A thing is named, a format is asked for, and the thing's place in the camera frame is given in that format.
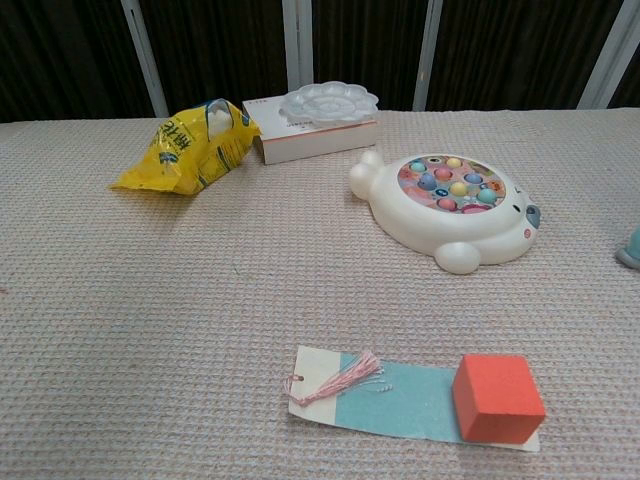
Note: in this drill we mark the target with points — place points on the teal object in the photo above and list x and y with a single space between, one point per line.
631 252

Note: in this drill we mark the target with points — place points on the white animal-shaped pop-button toy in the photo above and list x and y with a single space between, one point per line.
450 235

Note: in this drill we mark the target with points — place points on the white box with pink edge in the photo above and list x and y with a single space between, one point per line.
310 142

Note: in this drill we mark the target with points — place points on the white flower-shaped paint palette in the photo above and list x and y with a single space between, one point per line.
325 105

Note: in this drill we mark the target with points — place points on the yellow snack bag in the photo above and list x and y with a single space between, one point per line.
200 155

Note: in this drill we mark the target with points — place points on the beige woven tablecloth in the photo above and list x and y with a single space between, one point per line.
150 300

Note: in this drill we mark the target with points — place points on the blue card with red eraser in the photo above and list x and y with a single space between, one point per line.
400 405

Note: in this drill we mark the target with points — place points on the black pleated curtain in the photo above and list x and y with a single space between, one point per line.
225 50

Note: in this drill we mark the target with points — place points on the orange-red cube block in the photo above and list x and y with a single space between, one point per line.
500 400

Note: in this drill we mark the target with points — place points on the white frame post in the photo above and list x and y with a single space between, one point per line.
429 55
607 60
298 45
145 65

